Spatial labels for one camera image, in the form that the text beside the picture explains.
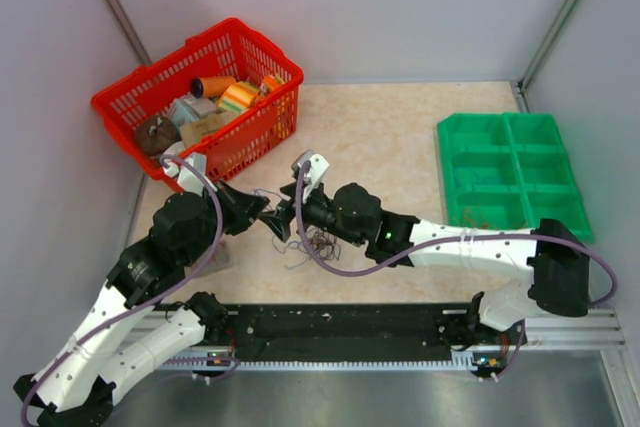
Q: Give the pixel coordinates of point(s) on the white round lid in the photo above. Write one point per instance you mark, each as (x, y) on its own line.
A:
(174, 151)

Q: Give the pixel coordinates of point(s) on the red plastic shopping basket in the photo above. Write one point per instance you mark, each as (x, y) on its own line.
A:
(227, 48)

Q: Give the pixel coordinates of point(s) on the yellow striped sponge pack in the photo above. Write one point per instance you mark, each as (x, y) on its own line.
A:
(239, 97)

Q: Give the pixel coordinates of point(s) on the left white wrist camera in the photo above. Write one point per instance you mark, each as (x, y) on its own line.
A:
(189, 173)

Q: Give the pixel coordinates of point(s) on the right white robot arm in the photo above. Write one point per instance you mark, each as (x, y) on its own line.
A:
(547, 268)

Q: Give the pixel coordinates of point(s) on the pale blue box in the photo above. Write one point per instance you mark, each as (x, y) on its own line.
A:
(187, 109)

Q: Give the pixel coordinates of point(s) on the orange snack packet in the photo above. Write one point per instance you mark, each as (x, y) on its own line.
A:
(270, 83)

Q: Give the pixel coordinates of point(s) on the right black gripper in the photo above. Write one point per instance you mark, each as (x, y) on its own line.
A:
(280, 220)

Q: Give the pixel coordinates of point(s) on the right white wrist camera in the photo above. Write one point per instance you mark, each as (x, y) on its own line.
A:
(318, 166)

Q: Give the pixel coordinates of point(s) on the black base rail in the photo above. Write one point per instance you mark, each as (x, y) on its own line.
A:
(350, 332)

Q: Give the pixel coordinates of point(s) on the brown cardboard box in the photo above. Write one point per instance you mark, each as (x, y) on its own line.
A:
(193, 132)

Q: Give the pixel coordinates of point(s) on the brown round bun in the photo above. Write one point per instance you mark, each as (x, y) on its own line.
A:
(155, 135)

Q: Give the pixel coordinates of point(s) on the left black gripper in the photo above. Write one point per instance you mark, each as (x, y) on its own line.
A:
(245, 208)

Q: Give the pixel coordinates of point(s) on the green compartment tray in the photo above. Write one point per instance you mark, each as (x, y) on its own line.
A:
(508, 171)

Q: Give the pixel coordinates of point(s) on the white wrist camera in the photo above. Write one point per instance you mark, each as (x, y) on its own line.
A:
(318, 166)
(189, 173)

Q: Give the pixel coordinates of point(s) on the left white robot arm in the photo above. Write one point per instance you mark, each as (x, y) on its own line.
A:
(93, 372)

